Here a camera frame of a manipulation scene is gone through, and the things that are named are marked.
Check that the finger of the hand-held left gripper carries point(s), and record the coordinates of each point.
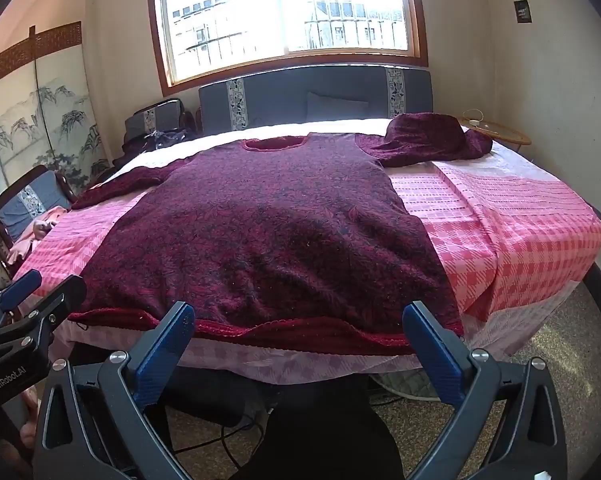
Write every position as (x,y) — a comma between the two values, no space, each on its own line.
(18,290)
(63,297)

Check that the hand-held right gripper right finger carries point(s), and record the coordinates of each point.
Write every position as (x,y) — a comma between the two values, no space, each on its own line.
(433,350)

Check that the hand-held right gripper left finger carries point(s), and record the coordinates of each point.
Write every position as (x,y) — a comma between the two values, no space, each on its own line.
(164,347)

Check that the maroon patterned sweater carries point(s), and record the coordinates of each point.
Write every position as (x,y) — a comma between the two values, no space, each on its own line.
(260,230)

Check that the dark clothes pile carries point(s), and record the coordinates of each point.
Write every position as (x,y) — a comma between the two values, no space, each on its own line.
(165,139)

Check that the person's left hand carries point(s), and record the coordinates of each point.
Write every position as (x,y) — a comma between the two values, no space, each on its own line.
(28,422)

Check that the white floor fan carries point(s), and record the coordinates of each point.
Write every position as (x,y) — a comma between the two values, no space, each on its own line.
(405,387)

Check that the pink cloth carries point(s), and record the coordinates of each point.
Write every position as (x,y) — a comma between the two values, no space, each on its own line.
(40,227)

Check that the wooden chair with grey cushion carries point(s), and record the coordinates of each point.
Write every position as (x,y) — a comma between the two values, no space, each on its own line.
(155,117)
(28,205)

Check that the pink checkered bedsheet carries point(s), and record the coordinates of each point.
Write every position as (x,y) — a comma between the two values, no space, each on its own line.
(505,230)

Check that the person's black pants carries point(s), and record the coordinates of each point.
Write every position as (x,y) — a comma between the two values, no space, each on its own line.
(320,435)

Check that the painted folding screen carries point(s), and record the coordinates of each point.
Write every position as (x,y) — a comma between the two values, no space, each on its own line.
(35,115)

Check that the round wooden table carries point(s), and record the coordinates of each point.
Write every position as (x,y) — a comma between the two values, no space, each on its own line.
(505,135)

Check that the grey patterned headboard cushion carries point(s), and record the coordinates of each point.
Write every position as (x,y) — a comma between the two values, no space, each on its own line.
(320,95)

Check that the wooden framed window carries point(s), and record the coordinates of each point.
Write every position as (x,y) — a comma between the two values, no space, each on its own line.
(290,15)

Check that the dark wall switch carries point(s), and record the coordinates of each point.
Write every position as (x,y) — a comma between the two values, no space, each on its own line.
(522,11)

